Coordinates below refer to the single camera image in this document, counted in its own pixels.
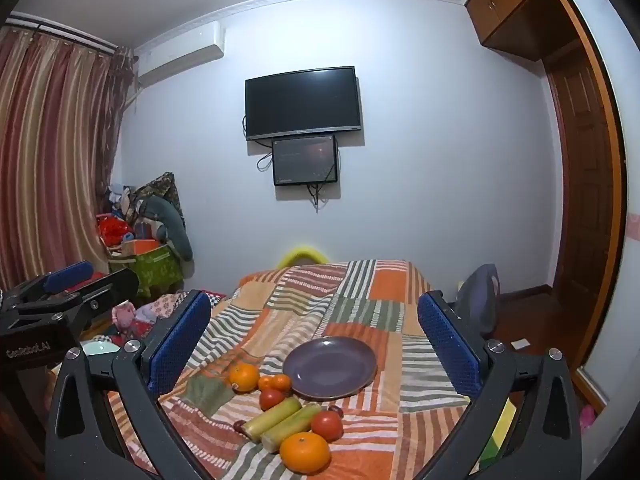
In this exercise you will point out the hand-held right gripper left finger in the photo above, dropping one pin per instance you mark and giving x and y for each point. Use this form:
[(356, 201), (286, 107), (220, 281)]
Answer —
[(180, 345)]

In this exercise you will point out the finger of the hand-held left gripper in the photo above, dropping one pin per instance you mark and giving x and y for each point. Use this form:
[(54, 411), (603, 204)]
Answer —
[(105, 295), (70, 275)]

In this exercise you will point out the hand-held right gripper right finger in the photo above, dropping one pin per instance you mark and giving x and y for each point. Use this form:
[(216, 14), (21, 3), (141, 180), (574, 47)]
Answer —
[(447, 347)]

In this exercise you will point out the orange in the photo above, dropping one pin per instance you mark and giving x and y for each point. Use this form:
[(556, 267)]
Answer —
[(305, 452), (244, 377)]

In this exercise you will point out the red tomato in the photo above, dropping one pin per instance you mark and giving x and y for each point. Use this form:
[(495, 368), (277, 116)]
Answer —
[(271, 399), (327, 425)]

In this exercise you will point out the green sugarcane stick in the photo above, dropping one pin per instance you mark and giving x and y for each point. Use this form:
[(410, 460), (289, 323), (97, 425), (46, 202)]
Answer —
[(272, 416), (292, 427)]

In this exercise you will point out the purple plate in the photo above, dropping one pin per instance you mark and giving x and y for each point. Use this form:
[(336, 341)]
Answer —
[(330, 367)]

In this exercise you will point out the floral quilt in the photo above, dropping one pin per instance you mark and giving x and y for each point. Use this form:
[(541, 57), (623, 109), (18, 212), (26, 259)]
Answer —
[(150, 315)]

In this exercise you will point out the grey purple chair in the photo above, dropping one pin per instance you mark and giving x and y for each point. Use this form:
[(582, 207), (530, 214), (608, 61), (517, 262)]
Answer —
[(477, 300)]

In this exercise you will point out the checkered cloth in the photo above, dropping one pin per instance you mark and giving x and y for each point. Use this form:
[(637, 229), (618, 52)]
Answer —
[(215, 299)]

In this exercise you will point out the orange box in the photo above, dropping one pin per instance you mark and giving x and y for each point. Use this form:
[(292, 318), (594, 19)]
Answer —
[(142, 247)]

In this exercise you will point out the red bag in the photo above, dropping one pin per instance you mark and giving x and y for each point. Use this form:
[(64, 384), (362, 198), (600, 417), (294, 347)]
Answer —
[(114, 232)]

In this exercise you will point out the white paper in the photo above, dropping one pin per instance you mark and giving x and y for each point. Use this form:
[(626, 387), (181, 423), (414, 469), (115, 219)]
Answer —
[(520, 344)]

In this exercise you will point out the small tangerine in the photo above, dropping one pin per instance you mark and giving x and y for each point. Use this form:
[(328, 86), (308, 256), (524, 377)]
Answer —
[(282, 383), (265, 383)]

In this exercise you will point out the yellow green foam mat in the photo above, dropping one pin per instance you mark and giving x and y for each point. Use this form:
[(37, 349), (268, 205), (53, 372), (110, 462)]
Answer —
[(500, 430)]

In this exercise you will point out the small red date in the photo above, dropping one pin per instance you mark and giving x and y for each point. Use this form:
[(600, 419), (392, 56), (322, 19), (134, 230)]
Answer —
[(239, 426), (338, 410)]

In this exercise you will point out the striped curtain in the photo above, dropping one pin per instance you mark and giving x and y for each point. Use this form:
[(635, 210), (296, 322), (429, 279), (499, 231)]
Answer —
[(50, 160)]

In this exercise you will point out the camouflage cloth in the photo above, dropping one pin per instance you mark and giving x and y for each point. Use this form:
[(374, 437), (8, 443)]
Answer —
[(162, 187)]

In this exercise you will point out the striped patchwork blanket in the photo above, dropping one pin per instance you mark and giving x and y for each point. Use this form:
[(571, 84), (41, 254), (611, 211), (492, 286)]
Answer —
[(310, 300)]

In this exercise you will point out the pink item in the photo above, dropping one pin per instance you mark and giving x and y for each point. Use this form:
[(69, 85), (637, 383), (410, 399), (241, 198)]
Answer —
[(587, 417)]

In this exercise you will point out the brown wooden door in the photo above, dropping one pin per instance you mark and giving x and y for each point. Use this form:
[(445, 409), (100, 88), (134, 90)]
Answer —
[(582, 200)]

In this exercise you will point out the white air conditioner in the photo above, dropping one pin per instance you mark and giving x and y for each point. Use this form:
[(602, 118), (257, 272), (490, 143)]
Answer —
[(180, 52)]

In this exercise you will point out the wooden overhead cabinet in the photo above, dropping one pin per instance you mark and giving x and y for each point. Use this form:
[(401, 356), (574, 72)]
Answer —
[(505, 5)]

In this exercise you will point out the small black wall monitor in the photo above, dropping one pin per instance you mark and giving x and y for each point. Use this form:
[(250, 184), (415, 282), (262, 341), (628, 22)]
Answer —
[(305, 160)]

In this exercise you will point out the black curtain rail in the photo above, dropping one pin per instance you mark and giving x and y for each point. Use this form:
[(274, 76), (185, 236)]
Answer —
[(60, 32)]

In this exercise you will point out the black wall television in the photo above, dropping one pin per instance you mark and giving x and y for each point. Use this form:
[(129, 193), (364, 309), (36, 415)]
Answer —
[(303, 102)]

